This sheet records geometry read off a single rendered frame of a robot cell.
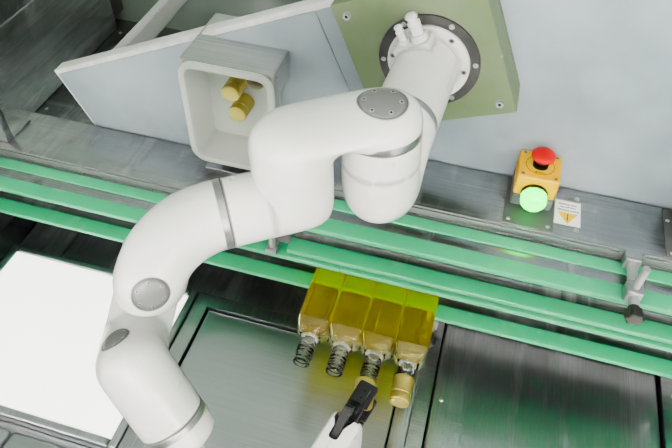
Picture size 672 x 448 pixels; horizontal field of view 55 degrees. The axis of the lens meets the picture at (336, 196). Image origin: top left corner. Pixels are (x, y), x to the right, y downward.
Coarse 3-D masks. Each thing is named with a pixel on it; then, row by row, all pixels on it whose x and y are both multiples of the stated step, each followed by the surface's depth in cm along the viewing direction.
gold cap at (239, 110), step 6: (240, 96) 118; (246, 96) 118; (234, 102) 117; (240, 102) 116; (246, 102) 117; (252, 102) 118; (234, 108) 116; (240, 108) 115; (246, 108) 116; (234, 114) 117; (240, 114) 116; (246, 114) 116; (240, 120) 117
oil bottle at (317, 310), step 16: (320, 272) 116; (336, 272) 116; (320, 288) 114; (336, 288) 114; (304, 304) 111; (320, 304) 111; (336, 304) 113; (304, 320) 109; (320, 320) 109; (320, 336) 109
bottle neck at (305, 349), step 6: (306, 336) 108; (312, 336) 108; (300, 342) 108; (306, 342) 107; (312, 342) 108; (300, 348) 107; (306, 348) 107; (312, 348) 107; (294, 354) 107; (300, 354) 106; (306, 354) 106; (312, 354) 107; (294, 360) 106; (300, 360) 108; (306, 360) 105; (300, 366) 107; (306, 366) 107
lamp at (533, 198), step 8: (520, 192) 109; (528, 192) 106; (536, 192) 106; (544, 192) 107; (520, 200) 108; (528, 200) 106; (536, 200) 106; (544, 200) 106; (528, 208) 107; (536, 208) 107
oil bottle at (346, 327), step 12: (348, 276) 116; (348, 288) 114; (360, 288) 114; (372, 288) 114; (348, 300) 112; (360, 300) 112; (336, 312) 110; (348, 312) 110; (360, 312) 110; (336, 324) 109; (348, 324) 109; (360, 324) 109; (336, 336) 108; (348, 336) 108; (360, 336) 108
